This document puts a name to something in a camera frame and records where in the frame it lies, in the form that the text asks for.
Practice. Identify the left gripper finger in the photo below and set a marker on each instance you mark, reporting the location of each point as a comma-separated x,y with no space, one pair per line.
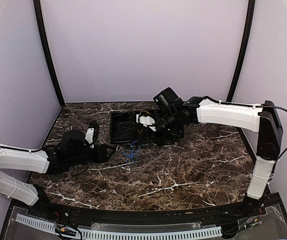
109,147
109,154

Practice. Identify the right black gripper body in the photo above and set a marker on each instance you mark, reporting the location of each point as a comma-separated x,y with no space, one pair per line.
160,140

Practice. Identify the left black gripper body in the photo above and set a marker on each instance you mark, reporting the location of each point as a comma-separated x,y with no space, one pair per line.
100,156

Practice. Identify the black three-compartment bin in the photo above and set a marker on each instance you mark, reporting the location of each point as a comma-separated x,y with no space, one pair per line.
125,130

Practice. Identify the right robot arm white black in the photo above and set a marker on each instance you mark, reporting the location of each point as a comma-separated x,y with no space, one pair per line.
262,119

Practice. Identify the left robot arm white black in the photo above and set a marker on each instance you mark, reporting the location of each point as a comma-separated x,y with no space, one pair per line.
75,148

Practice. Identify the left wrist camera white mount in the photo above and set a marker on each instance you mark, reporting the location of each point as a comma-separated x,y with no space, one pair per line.
92,133

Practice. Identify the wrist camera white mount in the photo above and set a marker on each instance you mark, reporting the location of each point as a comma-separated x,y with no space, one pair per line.
146,121
92,133

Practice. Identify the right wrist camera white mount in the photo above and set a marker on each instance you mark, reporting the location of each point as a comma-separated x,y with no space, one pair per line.
146,121

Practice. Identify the black front rail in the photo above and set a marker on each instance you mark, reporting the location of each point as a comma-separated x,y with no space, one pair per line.
223,214

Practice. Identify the white slotted cable duct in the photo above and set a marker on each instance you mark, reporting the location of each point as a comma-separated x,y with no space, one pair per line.
101,231

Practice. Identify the right black frame post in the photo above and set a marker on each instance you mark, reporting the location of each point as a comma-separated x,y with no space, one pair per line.
243,49

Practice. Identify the black frame post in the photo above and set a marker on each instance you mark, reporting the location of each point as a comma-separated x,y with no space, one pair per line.
46,51
243,49

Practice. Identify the left black frame post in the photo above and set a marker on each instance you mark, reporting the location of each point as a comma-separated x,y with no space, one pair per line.
46,51

